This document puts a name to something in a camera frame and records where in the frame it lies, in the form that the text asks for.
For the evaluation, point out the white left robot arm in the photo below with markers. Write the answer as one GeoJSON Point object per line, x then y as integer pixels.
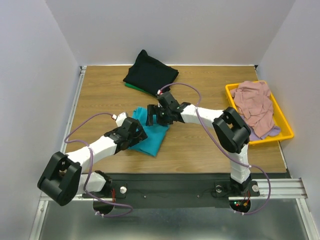
{"type": "Point", "coordinates": [63, 178]}

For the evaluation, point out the aluminium left side rail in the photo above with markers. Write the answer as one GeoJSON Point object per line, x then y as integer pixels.
{"type": "Point", "coordinates": [82, 73]}

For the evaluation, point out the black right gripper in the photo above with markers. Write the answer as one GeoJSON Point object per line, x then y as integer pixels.
{"type": "Point", "coordinates": [155, 115]}

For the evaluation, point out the pink t shirt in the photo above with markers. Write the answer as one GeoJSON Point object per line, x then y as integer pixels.
{"type": "Point", "coordinates": [252, 100]}

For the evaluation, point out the turquoise t shirt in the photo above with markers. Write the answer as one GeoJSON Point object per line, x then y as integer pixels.
{"type": "Point", "coordinates": [155, 134]}

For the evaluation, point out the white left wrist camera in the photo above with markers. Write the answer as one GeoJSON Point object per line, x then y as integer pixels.
{"type": "Point", "coordinates": [119, 119]}

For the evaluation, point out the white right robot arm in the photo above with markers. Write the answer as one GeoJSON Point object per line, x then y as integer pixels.
{"type": "Point", "coordinates": [233, 134]}

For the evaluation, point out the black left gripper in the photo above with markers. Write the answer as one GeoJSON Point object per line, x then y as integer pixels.
{"type": "Point", "coordinates": [141, 137]}

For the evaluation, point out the lavender t shirt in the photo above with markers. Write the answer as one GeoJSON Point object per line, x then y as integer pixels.
{"type": "Point", "coordinates": [276, 130]}

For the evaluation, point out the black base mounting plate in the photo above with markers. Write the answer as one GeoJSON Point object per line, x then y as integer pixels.
{"type": "Point", "coordinates": [174, 190]}

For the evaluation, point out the folded green t shirt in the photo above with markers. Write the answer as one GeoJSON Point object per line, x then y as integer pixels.
{"type": "Point", "coordinates": [135, 88]}

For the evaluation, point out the aluminium front frame rail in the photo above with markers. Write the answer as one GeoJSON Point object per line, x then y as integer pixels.
{"type": "Point", "coordinates": [283, 188]}

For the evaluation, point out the folded black t shirt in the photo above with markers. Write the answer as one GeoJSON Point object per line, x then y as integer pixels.
{"type": "Point", "coordinates": [149, 74]}

